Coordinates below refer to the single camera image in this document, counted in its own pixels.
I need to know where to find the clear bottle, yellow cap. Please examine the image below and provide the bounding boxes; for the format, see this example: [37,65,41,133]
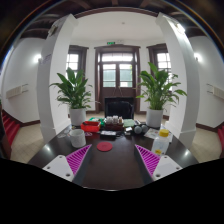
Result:
[151,129,169,156]

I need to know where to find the white ceramic mug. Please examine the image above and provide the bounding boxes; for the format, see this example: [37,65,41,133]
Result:
[69,129,86,148]

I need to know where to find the wall radiator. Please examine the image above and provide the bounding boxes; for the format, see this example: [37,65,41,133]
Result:
[6,84,28,99]
[207,84,224,100]

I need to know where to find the left potted green plant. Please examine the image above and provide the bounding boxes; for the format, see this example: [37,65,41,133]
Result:
[50,67,91,126]

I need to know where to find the left wall radiator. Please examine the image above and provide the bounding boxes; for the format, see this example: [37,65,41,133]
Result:
[6,84,28,99]

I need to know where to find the dark wooden double door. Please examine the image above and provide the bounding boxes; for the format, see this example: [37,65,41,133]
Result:
[95,44,140,112]

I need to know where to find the green exit sign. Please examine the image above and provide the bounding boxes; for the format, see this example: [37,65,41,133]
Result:
[107,41,116,45]

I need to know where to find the tray with small jars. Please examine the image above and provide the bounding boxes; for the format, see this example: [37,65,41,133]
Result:
[104,115,124,131]

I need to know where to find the right potted green plant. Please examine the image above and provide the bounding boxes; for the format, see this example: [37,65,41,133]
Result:
[136,62,187,129]

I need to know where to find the right wall radiator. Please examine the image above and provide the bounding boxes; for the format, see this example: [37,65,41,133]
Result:
[207,84,224,100]

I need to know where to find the black flat device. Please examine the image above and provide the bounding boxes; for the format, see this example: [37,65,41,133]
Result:
[100,131,117,138]

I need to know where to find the dark round balls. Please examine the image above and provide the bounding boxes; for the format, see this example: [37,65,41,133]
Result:
[134,125,148,134]

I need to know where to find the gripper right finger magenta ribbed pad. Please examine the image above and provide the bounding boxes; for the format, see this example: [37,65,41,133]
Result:
[134,145,182,181]

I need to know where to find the red plastic box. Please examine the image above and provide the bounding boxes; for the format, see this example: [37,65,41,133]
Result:
[81,121,101,132]

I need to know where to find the green cloth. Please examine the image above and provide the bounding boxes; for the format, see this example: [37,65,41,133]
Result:
[123,119,135,127]

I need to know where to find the red round coaster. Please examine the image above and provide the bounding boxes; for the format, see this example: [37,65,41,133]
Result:
[97,142,113,152]

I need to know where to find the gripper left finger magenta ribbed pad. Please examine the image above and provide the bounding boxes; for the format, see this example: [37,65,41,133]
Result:
[43,145,91,182]

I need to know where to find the potted green plant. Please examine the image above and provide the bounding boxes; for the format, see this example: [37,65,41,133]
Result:
[136,62,187,129]
[50,67,91,126]

